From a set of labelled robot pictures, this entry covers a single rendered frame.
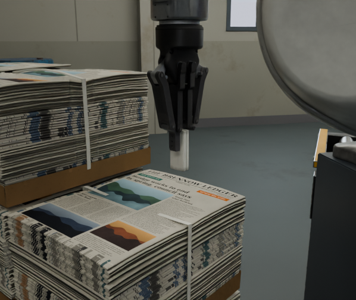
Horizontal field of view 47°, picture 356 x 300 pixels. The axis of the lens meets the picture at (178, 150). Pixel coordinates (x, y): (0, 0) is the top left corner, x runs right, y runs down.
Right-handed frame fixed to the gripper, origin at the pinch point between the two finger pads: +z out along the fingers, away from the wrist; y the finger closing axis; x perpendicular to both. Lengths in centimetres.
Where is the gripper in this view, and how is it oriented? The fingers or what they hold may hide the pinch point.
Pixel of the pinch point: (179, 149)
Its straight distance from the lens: 68.9
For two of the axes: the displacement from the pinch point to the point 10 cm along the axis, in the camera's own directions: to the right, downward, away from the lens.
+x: 7.7, 1.7, -6.2
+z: 0.0, 9.6, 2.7
